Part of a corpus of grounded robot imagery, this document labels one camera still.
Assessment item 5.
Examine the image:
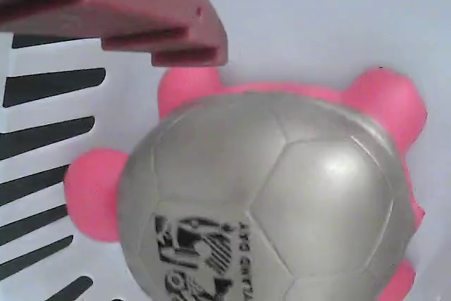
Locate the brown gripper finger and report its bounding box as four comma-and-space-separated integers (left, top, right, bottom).
0, 0, 229, 68

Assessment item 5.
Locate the pink turtle toy silver shell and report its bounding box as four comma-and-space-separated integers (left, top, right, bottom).
64, 66, 429, 301

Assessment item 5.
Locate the white plastic basket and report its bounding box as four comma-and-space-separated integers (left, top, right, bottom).
0, 0, 451, 301

